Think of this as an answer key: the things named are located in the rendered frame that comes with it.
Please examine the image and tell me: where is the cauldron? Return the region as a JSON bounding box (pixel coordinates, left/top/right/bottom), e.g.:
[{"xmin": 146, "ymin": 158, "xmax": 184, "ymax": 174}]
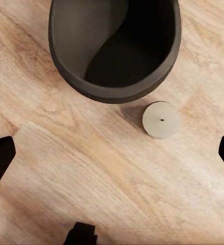
[{"xmin": 49, "ymin": 0, "xmax": 182, "ymax": 104}]

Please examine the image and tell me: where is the pillar candle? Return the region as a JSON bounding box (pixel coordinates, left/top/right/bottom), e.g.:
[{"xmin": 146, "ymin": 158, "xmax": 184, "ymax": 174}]
[{"xmin": 139, "ymin": 101, "xmax": 180, "ymax": 139}]

